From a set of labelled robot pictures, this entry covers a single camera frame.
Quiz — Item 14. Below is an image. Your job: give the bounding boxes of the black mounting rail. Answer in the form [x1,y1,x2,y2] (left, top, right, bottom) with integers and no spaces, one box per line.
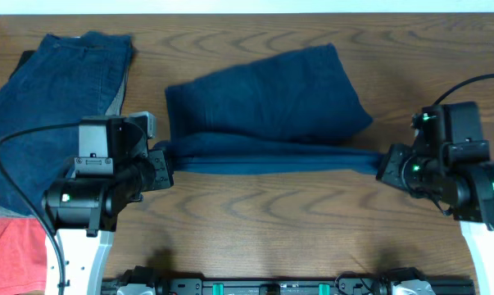
[101,266,476,295]

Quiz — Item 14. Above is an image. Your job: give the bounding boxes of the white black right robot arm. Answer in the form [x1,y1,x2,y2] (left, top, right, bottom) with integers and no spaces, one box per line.
[376,102,494,294]

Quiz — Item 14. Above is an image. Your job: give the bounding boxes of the navy blue shorts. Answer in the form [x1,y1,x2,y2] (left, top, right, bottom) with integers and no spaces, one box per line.
[161,44,383,175]

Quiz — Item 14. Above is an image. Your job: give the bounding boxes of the red cloth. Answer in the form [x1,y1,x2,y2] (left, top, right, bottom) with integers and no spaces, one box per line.
[0,218,47,294]

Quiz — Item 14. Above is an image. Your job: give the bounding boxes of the dark blue denim shorts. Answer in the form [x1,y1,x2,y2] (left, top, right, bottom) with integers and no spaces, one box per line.
[0,31,133,216]

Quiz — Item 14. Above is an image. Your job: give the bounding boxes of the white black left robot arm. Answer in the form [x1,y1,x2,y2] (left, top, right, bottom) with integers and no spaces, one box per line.
[42,111,174,294]

